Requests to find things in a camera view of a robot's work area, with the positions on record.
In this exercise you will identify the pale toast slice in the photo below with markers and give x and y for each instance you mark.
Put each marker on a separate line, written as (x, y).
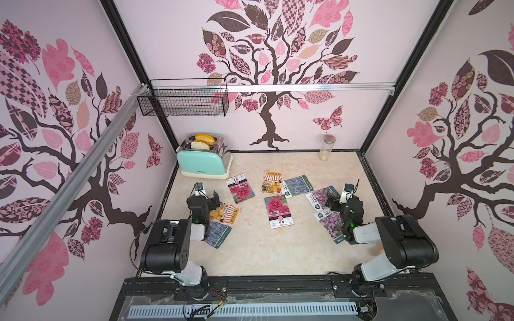
(200, 145)

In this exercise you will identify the aluminium rail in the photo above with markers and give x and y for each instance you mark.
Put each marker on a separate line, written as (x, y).
(17, 262)
(287, 87)

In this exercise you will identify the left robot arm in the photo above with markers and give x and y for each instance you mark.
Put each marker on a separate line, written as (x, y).
(167, 249)

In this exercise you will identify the white vented strip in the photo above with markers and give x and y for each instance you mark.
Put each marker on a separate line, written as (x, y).
(207, 311)

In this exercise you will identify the clear glass jar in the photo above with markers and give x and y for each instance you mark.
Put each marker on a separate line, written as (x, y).
(327, 147)

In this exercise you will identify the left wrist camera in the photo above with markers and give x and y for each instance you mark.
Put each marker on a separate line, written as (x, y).
(199, 190)

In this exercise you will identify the yellow toast slice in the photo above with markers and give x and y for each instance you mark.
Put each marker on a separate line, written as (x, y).
(207, 139)

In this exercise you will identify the purple flower packet lower right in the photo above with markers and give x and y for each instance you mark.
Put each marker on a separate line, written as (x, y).
(332, 222)

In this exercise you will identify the lavender packet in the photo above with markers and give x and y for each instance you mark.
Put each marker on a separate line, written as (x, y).
(296, 186)
(217, 234)

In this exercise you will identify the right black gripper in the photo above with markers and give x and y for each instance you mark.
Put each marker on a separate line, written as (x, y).
(335, 204)

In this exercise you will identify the purple flower packet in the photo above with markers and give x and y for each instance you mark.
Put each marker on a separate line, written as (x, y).
(317, 199)
(332, 222)

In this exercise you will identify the purple flower packet upper right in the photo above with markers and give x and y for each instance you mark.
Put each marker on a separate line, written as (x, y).
(317, 199)

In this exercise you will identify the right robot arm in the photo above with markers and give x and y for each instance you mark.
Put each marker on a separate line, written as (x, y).
(405, 244)

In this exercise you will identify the mint green toaster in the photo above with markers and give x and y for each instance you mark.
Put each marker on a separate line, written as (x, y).
(213, 164)

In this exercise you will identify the pink flower packet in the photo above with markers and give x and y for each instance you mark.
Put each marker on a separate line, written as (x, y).
(278, 212)
(240, 188)

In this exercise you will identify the aluminium rail back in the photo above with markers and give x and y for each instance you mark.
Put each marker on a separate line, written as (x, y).
(287, 87)

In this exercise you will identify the black base frame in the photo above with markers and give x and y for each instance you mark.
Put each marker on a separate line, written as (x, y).
(416, 296)

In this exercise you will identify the black wire basket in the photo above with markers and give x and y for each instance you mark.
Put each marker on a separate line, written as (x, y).
(185, 97)

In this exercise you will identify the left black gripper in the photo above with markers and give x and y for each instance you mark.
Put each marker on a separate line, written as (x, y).
(213, 200)

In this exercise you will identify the aluminium rail left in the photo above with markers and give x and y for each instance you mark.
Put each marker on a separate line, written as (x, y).
(17, 262)

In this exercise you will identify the sunflower shop packet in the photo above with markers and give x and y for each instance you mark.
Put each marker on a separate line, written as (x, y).
(272, 182)
(225, 214)

